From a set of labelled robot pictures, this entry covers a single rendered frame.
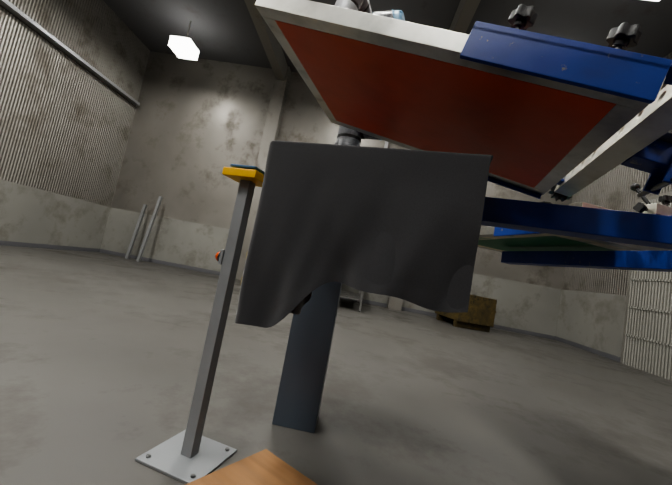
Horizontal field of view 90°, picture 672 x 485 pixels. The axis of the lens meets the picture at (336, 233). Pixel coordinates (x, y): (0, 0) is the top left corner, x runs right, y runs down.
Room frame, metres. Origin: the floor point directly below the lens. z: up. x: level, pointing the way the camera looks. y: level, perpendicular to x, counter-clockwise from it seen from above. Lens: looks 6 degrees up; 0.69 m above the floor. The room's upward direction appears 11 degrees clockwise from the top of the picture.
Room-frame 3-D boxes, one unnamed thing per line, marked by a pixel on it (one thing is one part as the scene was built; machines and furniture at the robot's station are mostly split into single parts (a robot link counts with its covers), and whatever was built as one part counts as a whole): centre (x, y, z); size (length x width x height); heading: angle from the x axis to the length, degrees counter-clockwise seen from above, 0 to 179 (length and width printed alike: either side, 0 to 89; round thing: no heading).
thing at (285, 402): (1.56, 0.02, 0.60); 0.18 x 0.18 x 1.20; 86
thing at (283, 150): (0.70, -0.05, 0.74); 0.46 x 0.04 x 0.42; 72
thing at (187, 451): (1.17, 0.34, 0.48); 0.22 x 0.22 x 0.96; 72
